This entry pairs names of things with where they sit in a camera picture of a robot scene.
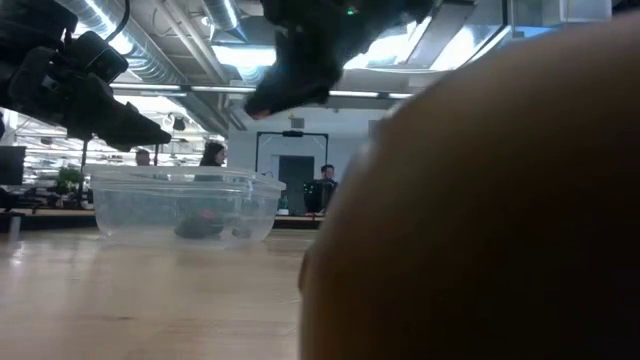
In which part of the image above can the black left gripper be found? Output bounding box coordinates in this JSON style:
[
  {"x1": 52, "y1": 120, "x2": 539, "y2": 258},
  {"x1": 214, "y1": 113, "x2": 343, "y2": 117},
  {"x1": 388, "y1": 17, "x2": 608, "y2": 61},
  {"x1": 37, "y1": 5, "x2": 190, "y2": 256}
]
[{"x1": 9, "y1": 47, "x2": 171, "y2": 152}]

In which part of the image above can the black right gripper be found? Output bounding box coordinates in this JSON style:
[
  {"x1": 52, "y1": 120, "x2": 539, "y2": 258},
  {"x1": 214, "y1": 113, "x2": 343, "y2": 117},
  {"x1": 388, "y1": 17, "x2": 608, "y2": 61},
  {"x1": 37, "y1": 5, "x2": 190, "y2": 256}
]
[{"x1": 244, "y1": 29, "x2": 351, "y2": 120}]

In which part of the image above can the brown kiwi fruit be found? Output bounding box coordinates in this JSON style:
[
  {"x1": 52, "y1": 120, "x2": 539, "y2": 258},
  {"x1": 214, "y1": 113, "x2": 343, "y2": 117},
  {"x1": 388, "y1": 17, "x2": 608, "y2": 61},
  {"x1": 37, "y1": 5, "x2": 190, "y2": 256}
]
[{"x1": 298, "y1": 12, "x2": 640, "y2": 360}]

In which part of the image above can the clear plastic tupperware container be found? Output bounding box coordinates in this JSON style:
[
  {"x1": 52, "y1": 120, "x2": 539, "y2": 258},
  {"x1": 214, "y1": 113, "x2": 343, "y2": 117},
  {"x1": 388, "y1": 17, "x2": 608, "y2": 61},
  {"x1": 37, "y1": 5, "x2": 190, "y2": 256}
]
[{"x1": 85, "y1": 164, "x2": 287, "y2": 247}]

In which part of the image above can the long ceiling light strip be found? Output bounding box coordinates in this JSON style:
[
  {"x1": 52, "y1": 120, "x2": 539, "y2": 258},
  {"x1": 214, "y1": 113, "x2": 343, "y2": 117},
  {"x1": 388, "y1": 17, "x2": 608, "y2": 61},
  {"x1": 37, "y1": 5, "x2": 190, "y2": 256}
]
[{"x1": 109, "y1": 82, "x2": 416, "y2": 100}]

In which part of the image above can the small green potted tree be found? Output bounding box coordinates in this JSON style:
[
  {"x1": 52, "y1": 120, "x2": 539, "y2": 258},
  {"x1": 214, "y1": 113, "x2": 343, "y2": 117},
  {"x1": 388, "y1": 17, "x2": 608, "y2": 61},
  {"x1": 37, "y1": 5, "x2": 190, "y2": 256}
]
[{"x1": 49, "y1": 167, "x2": 89, "y2": 209}]

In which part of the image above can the long dark wooden table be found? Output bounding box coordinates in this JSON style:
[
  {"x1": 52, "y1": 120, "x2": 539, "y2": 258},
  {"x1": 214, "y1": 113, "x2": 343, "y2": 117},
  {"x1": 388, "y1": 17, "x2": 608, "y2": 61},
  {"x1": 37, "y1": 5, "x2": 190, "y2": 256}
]
[
  {"x1": 0, "y1": 207, "x2": 99, "y2": 232},
  {"x1": 272, "y1": 213, "x2": 326, "y2": 230}
]

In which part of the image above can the black computer monitor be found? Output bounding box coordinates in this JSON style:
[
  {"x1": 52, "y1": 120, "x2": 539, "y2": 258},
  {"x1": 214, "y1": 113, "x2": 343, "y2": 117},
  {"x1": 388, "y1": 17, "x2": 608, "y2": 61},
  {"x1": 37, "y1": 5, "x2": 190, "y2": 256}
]
[{"x1": 0, "y1": 145, "x2": 26, "y2": 186}]

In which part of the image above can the black robot station frame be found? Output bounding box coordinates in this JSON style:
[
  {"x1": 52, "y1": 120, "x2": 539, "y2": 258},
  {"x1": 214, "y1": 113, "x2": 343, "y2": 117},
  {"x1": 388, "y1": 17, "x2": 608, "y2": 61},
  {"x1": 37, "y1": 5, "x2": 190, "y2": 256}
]
[{"x1": 255, "y1": 130, "x2": 330, "y2": 216}]

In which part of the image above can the silver ceiling air duct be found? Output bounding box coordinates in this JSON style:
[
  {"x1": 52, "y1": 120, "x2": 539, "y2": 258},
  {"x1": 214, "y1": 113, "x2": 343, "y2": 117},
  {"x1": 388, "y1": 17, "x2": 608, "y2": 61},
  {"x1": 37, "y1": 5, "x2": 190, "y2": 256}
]
[
  {"x1": 57, "y1": 0, "x2": 249, "y2": 136},
  {"x1": 199, "y1": 0, "x2": 247, "y2": 45}
]

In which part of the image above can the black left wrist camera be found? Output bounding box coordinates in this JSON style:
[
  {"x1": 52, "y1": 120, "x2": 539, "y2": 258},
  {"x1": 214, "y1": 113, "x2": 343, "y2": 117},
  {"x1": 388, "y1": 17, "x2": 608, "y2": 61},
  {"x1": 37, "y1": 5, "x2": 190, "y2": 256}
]
[{"x1": 64, "y1": 30, "x2": 130, "y2": 84}]

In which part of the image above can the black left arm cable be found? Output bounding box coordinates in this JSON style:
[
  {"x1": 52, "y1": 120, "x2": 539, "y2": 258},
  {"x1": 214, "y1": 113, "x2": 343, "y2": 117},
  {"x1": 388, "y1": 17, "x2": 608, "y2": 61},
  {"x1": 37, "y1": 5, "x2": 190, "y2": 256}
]
[{"x1": 104, "y1": 0, "x2": 131, "y2": 41}]

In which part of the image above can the small white post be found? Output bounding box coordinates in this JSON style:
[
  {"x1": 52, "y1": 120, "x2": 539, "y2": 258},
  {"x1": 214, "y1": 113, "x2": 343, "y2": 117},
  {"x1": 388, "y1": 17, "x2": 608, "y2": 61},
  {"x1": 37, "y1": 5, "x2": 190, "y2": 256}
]
[{"x1": 7, "y1": 214, "x2": 24, "y2": 246}]

